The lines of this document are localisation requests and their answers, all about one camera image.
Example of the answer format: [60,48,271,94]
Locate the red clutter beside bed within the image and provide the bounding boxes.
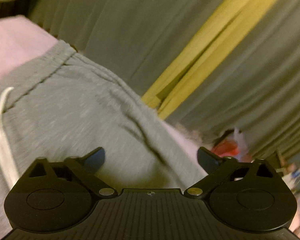
[211,128,252,163]

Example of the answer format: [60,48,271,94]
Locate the grey green curtain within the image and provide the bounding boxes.
[0,0,300,160]

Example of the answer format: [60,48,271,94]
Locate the yellow curtain stripe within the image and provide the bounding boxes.
[142,0,278,120]

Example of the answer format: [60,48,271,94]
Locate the grey sweatpants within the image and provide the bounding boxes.
[0,41,206,239]

